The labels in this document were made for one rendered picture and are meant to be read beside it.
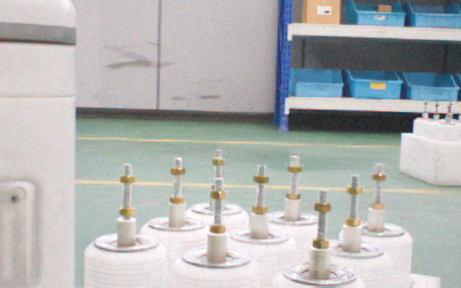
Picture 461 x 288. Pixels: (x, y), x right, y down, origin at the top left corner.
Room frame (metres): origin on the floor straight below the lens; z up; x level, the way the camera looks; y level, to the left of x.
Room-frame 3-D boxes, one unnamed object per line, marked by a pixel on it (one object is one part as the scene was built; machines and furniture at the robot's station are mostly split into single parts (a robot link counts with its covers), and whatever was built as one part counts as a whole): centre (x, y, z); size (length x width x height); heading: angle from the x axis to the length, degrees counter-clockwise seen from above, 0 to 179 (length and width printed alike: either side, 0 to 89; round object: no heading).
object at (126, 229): (0.81, 0.11, 0.26); 0.02 x 0.02 x 0.03
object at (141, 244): (0.81, 0.11, 0.25); 0.08 x 0.08 x 0.01
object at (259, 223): (0.86, -0.04, 0.26); 0.02 x 0.02 x 0.03
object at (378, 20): (5.49, -1.09, 0.89); 0.50 x 0.38 x 0.21; 3
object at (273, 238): (0.86, -0.04, 0.25); 0.08 x 0.08 x 0.01
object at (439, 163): (3.10, -1.03, 0.09); 0.39 x 0.39 x 0.18; 8
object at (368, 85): (5.46, -1.08, 0.36); 0.50 x 0.38 x 0.21; 2
